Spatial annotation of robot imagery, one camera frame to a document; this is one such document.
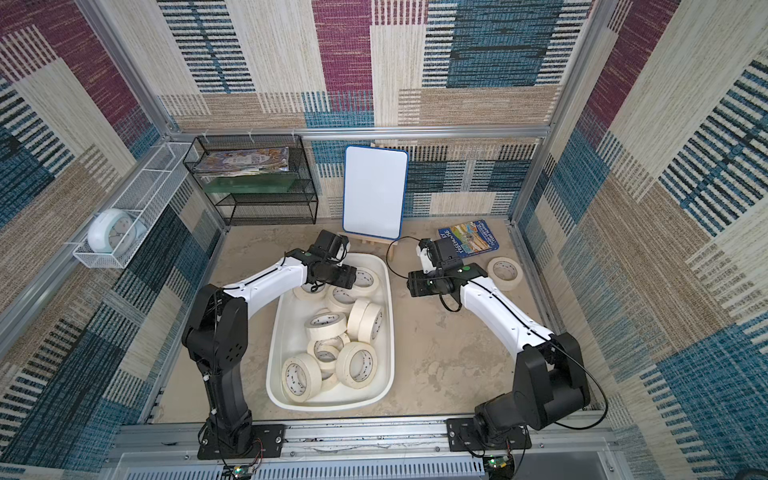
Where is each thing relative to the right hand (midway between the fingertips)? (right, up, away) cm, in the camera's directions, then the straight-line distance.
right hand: (417, 279), depth 87 cm
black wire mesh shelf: (-44, +25, +32) cm, 60 cm away
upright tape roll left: (-17, -9, -4) cm, 20 cm away
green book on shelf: (-51, +29, +7) cm, 59 cm away
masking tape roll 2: (-23, -7, +8) cm, 26 cm away
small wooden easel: (-14, +12, +20) cm, 27 cm away
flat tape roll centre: (-26, -13, +1) cm, 30 cm away
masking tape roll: (-15, -2, +13) cm, 20 cm away
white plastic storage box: (-38, -17, +2) cm, 42 cm away
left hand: (-22, 0, +9) cm, 24 cm away
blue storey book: (+22, +12, +26) cm, 36 cm away
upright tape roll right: (-13, -11, -5) cm, 18 cm away
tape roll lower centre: (-26, -20, -2) cm, 33 cm away
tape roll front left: (-30, -23, -12) cm, 39 cm away
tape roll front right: (-17, -23, -4) cm, 29 cm away
